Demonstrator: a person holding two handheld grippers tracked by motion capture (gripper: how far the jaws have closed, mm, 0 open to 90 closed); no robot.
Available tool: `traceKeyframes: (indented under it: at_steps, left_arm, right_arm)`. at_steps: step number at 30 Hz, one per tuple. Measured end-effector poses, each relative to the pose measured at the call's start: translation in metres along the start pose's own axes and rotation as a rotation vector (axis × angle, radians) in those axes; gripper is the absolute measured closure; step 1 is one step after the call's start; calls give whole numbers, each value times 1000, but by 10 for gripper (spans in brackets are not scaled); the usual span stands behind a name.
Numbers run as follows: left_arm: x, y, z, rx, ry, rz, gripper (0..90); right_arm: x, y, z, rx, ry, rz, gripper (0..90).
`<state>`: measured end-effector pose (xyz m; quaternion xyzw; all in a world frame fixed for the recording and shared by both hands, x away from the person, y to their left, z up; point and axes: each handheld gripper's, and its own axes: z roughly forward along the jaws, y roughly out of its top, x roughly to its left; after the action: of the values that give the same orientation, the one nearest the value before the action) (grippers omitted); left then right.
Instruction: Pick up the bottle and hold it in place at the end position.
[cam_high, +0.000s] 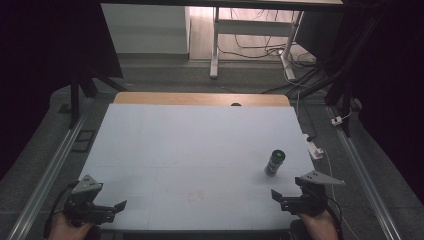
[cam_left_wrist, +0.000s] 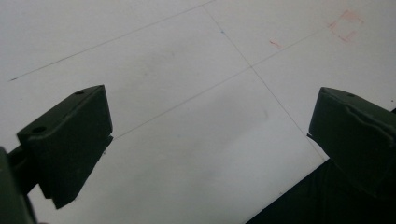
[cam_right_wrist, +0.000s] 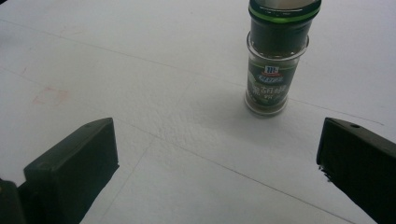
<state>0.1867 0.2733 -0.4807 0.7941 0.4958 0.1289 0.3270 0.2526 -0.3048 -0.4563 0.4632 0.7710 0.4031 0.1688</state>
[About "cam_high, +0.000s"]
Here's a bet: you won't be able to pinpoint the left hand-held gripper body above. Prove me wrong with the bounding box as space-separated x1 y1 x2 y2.
62 174 117 228

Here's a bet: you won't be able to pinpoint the white power strip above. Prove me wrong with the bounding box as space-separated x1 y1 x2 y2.
305 141 325 161

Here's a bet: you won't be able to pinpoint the black floor cables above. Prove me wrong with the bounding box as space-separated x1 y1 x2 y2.
218 7 321 95

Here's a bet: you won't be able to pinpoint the dark green bottle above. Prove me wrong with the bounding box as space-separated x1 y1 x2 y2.
263 149 287 178

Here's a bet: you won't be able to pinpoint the white table mat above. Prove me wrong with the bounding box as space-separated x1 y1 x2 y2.
79 102 315 232

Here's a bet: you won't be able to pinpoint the black metal stand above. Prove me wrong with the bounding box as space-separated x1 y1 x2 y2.
68 49 129 130
286 6 388 138

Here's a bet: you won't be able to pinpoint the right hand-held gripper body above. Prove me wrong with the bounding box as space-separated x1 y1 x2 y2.
279 170 346 217

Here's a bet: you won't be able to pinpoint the black rectangular floor frame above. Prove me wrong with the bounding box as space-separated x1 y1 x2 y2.
70 129 97 154

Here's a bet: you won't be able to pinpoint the thin white cable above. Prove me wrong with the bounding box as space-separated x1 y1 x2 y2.
319 148 362 240

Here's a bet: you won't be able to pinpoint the person's right hand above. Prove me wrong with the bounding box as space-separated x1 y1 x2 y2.
297 209 340 240

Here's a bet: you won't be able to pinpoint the person's left hand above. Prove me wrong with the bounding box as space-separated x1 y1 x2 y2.
47 212 95 240

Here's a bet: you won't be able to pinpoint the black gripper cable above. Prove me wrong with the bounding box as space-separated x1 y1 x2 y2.
42 180 81 240
324 195 345 240

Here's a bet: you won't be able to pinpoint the white desk frame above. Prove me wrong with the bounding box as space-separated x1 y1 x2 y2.
209 6 305 81

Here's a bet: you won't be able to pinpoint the aluminium rail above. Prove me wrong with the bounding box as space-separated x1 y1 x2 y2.
6 99 96 240
324 105 403 240

